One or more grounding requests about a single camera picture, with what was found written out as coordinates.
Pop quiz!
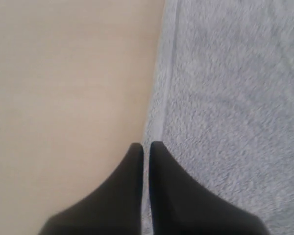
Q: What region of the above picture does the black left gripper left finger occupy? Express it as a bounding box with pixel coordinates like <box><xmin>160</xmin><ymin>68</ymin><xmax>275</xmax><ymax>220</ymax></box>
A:
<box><xmin>40</xmin><ymin>143</ymin><xmax>144</xmax><ymax>235</ymax></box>

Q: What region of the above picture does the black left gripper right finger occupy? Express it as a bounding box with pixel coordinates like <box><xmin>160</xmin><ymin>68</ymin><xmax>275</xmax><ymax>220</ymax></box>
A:
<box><xmin>149</xmin><ymin>141</ymin><xmax>267</xmax><ymax>235</ymax></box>

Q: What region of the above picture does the light blue fleece towel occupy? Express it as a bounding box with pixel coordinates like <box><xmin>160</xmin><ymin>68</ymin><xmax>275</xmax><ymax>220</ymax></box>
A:
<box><xmin>143</xmin><ymin>0</ymin><xmax>294</xmax><ymax>235</ymax></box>

